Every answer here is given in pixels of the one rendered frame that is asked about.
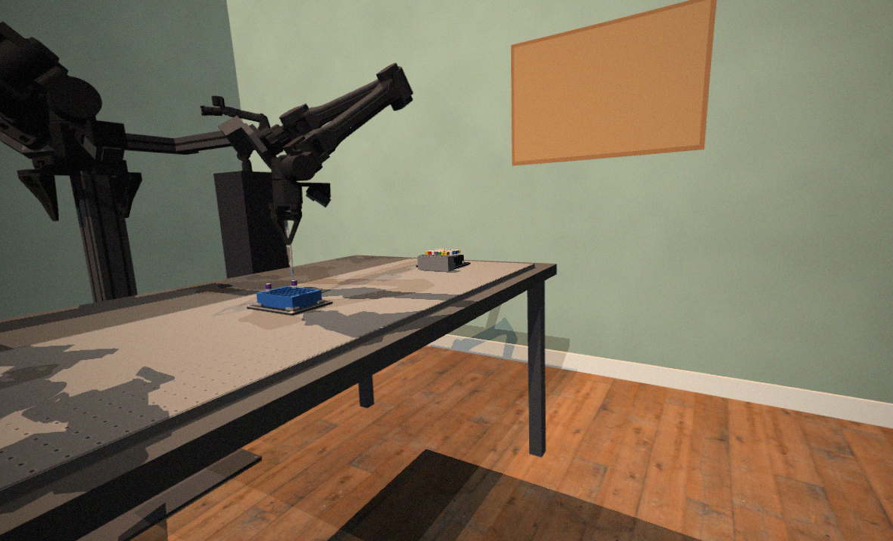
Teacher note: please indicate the blue grid tube rack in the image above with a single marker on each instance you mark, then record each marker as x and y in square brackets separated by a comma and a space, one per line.
[289, 298]

